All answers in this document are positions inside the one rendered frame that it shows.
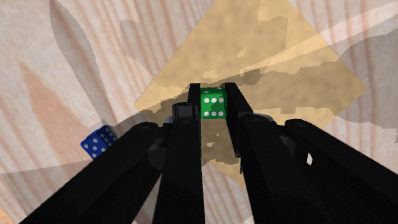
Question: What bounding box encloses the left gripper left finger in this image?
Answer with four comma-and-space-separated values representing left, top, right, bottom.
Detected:
19, 83, 205, 224

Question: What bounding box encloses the blue die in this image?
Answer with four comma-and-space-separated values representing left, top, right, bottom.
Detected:
80, 125, 117, 160

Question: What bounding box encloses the green die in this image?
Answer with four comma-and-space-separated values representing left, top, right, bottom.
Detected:
200, 87, 227, 119

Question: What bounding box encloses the tan square mat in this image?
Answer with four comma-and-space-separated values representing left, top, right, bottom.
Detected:
133, 0, 368, 190

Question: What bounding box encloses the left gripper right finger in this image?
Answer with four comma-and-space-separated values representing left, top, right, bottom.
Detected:
225, 83, 398, 224

